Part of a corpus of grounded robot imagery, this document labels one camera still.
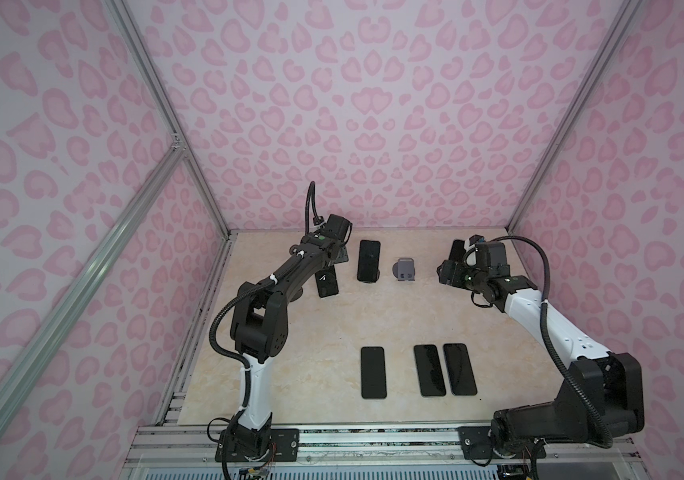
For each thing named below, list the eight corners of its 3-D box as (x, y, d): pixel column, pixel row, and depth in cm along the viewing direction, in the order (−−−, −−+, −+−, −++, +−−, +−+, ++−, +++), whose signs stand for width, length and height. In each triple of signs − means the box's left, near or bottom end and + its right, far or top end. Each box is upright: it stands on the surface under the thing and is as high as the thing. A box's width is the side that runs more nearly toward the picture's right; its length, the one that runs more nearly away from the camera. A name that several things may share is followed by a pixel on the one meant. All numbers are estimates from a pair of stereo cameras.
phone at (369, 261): (357, 285, 106) (357, 264, 96) (357, 262, 112) (357, 240, 103) (379, 285, 105) (381, 263, 96) (378, 262, 112) (380, 240, 103)
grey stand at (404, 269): (393, 281, 107) (394, 275, 104) (391, 264, 111) (392, 258, 109) (414, 281, 106) (416, 275, 104) (412, 264, 111) (413, 258, 109)
